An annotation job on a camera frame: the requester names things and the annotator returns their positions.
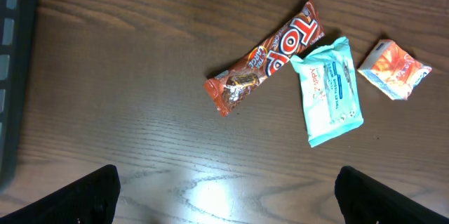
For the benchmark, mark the orange white tissue pack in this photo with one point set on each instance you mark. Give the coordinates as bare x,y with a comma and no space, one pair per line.
394,71

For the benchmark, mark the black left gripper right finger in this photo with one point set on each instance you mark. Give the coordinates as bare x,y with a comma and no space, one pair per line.
363,199

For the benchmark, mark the orange brown candy bar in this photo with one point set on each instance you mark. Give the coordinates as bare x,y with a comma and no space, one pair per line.
230,87

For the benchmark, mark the teal wet wipes pack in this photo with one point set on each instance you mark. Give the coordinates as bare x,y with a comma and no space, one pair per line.
330,99

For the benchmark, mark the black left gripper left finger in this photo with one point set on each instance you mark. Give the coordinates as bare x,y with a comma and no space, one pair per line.
88,200

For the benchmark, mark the grey plastic basket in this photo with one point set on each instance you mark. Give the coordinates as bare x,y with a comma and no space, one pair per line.
17,32

